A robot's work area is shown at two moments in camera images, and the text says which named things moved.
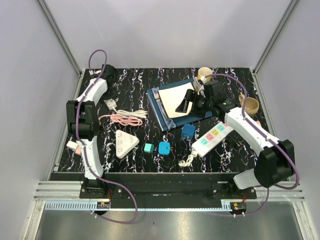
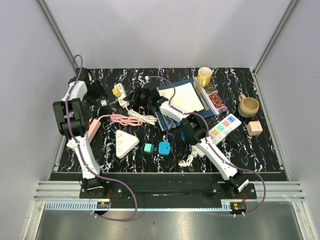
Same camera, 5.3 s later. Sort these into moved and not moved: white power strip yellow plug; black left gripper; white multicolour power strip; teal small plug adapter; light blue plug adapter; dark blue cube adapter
Moved: black left gripper; white power strip yellow plug
Not moved: light blue plug adapter; white multicolour power strip; dark blue cube adapter; teal small plug adapter
